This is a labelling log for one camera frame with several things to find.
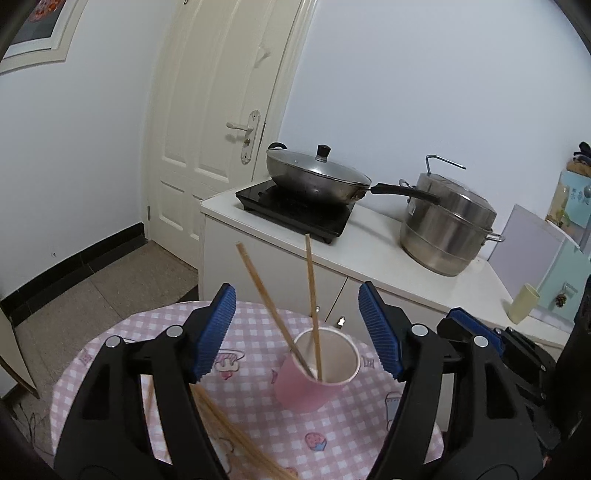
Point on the pinecone ornament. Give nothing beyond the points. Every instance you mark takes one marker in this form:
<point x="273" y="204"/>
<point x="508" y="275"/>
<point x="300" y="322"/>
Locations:
<point x="562" y="300"/>

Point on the pink checkered tablecloth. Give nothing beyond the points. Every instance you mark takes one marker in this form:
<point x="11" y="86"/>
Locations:
<point x="323" y="443"/>

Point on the brown wooden frame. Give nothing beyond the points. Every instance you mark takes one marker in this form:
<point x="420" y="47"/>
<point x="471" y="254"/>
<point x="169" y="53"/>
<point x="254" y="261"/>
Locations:
<point x="14" y="360"/>

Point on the light printed box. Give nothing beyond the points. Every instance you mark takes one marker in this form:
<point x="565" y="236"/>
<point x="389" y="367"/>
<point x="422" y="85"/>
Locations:
<point x="570" y="198"/>

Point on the pink paper cup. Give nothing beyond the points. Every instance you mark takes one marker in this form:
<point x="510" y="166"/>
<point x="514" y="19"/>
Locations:
<point x="300" y="387"/>

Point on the framed wall picture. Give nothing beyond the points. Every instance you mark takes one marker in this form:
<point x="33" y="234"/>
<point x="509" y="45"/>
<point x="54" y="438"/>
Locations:
<point x="55" y="37"/>

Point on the glass wok lid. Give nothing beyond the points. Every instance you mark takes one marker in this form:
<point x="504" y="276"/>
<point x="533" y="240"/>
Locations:
<point x="300" y="161"/>

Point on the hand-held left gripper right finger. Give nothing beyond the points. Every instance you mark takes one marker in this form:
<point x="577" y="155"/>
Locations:
<point x="378" y="332"/>

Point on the cream panel door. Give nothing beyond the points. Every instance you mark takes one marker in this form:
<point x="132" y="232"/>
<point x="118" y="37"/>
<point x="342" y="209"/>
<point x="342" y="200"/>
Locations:
<point x="194" y="115"/>

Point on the stainless steel steamer pot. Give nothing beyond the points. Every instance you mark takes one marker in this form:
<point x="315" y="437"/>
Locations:
<point x="438" y="230"/>

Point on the black induction cooker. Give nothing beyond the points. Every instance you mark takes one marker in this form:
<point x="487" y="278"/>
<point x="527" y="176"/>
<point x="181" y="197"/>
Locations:
<point x="295" y="217"/>

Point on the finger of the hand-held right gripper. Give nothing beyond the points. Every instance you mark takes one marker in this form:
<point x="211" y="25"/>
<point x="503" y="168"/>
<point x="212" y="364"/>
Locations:
<point x="471" y="321"/>

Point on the metal cabinet knob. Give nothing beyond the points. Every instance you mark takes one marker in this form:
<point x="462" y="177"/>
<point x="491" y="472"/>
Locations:
<point x="340" y="321"/>

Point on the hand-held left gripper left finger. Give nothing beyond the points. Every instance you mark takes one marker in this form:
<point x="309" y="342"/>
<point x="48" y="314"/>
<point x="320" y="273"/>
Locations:
<point x="217" y="332"/>

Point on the white cabinet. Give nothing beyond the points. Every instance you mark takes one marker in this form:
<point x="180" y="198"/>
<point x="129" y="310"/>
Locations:
<point x="378" y="249"/>

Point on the cream plastic cup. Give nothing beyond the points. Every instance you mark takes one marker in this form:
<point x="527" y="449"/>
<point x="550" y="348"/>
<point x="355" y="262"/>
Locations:
<point x="521" y="307"/>

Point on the dark plush toy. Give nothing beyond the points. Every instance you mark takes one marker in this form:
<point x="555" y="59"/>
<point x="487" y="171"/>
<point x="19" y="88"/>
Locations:
<point x="582" y="154"/>

